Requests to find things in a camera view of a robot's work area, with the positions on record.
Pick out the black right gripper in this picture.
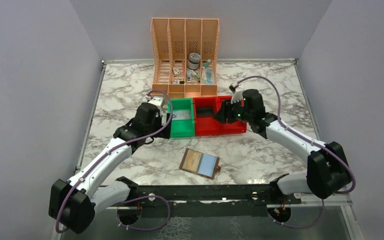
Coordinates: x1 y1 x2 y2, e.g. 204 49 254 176
212 96 253 125

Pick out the green plastic bin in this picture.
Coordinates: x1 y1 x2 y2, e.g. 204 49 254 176
168 98 195 138

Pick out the red plastic bin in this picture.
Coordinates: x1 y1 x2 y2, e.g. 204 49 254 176
217 95 247 135
193 96 221 136

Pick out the brown leather card holder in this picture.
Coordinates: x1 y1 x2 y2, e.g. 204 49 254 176
179 148 221 180

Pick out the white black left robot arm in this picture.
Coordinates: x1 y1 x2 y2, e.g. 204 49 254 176
48 97 171 234

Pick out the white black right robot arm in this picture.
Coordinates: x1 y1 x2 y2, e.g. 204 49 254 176
213 89 353 204

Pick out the silver card in green bin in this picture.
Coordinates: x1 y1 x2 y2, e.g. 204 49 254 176
172 110 191 121

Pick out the black card in red bin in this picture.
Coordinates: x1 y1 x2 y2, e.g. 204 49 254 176
196 106 215 118

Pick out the teal packaged item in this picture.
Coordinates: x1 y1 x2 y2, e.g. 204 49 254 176
201 68 216 85

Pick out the green white marker pen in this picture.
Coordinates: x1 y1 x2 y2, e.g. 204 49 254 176
189 70 201 83

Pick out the small teal tube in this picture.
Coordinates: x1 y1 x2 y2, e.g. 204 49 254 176
202 59 211 69

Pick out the small grey white bottle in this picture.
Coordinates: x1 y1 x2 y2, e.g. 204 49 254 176
186 72 192 83

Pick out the small white box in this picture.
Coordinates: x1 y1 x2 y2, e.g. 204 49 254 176
172 67 181 75

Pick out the grey round tin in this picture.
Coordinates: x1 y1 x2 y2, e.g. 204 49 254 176
186 52 201 71

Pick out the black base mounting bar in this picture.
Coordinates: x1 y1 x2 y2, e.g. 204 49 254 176
115 184 301 218

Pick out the orange plastic desk organizer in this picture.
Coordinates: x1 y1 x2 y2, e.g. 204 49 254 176
150 18 220 99

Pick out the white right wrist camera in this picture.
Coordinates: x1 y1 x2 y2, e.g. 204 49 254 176
230 90 244 105

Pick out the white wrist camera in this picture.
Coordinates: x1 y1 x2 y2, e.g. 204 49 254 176
230 90 244 105
146 96 165 112

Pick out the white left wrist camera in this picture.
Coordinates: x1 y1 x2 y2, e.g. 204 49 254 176
146 96 165 112

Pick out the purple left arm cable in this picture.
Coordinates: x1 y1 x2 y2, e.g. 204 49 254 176
54 90 174 234

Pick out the aluminium frame rail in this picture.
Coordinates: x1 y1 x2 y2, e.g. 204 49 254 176
58 184 353 210

